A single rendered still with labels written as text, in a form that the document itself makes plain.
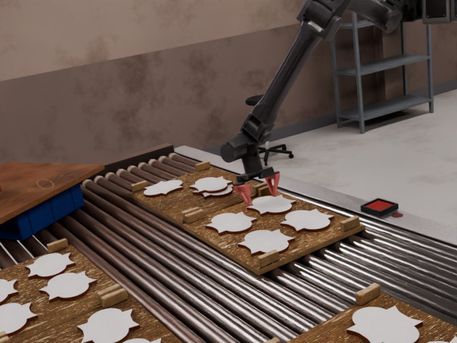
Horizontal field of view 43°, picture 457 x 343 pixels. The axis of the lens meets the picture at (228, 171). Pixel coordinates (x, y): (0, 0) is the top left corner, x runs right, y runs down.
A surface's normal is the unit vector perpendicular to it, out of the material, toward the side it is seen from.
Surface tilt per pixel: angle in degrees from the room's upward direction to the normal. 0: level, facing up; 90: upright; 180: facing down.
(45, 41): 90
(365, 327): 0
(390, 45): 90
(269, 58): 90
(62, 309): 0
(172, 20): 90
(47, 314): 0
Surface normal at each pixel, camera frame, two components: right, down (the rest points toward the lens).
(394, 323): -0.14, -0.94
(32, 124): 0.45, 0.22
